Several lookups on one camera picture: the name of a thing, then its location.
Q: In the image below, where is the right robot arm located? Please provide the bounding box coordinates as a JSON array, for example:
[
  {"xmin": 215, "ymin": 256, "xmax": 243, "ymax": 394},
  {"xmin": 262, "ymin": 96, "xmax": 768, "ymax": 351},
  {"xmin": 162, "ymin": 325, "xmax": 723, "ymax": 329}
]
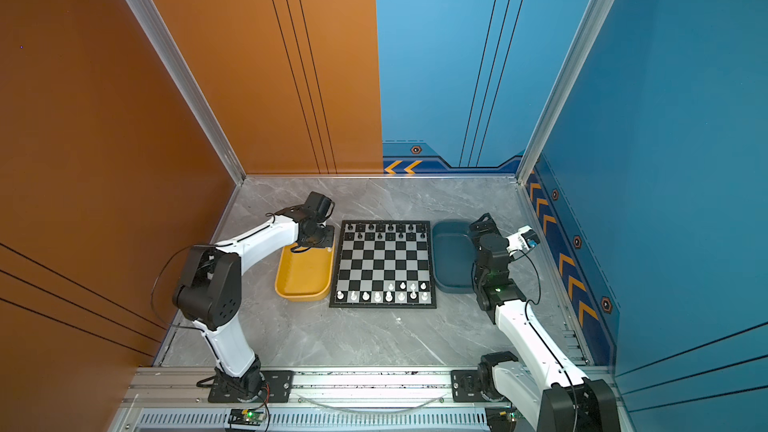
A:
[{"xmin": 469, "ymin": 213, "xmax": 621, "ymax": 431}]

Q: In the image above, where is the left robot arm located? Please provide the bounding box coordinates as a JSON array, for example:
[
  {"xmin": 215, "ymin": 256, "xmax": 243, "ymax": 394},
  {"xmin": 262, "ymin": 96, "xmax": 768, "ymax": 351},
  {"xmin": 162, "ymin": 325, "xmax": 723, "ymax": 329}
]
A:
[{"xmin": 172, "ymin": 192, "xmax": 335, "ymax": 402}]

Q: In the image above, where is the black white chess board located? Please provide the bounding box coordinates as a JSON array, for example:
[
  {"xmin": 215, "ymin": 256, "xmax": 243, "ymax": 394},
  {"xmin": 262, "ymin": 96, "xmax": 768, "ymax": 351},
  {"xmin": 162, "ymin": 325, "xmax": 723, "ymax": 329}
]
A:
[{"xmin": 329, "ymin": 219, "xmax": 437, "ymax": 310}]

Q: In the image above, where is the right circuit board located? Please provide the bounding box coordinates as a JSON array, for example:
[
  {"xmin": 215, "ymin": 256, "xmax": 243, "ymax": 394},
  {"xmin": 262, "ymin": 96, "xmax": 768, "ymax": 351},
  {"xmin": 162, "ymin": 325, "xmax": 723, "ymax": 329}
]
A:
[{"xmin": 485, "ymin": 407, "xmax": 521, "ymax": 432}]

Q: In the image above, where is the left green circuit board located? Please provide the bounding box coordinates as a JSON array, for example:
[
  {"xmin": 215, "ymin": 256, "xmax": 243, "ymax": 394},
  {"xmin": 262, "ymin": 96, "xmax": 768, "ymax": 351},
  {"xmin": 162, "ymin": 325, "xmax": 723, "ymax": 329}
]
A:
[{"xmin": 227, "ymin": 408, "xmax": 269, "ymax": 431}]

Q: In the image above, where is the teal plastic tray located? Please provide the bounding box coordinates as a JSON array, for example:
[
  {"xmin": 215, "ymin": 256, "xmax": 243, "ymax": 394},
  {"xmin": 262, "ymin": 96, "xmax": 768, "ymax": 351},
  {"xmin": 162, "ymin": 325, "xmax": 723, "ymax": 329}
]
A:
[{"xmin": 432, "ymin": 220, "xmax": 476, "ymax": 294}]

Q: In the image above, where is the yellow plastic tray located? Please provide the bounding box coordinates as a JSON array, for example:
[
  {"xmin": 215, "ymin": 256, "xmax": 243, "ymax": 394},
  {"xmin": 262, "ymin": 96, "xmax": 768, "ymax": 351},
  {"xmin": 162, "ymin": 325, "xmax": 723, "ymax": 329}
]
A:
[{"xmin": 274, "ymin": 246, "xmax": 334, "ymax": 302}]

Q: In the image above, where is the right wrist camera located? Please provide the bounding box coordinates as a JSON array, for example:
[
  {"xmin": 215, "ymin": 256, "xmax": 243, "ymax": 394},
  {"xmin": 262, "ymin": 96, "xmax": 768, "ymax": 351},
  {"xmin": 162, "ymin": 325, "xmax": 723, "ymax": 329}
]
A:
[{"xmin": 506, "ymin": 226, "xmax": 541, "ymax": 255}]

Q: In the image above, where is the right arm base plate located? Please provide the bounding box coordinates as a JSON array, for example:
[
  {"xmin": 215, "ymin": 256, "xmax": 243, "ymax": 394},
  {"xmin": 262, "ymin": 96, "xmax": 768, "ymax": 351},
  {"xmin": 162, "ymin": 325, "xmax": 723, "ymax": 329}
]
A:
[{"xmin": 450, "ymin": 367, "xmax": 501, "ymax": 403}]

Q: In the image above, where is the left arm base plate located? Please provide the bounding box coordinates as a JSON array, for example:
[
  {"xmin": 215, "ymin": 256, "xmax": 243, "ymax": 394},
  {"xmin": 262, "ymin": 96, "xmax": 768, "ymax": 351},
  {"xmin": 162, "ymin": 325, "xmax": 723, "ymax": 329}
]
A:
[{"xmin": 198, "ymin": 369, "xmax": 294, "ymax": 404}]

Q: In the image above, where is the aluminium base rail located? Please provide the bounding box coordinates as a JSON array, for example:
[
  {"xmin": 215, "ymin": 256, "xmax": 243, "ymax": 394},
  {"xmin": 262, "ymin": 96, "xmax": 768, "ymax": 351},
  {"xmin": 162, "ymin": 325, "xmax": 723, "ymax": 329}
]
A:
[{"xmin": 119, "ymin": 365, "xmax": 625, "ymax": 409}]

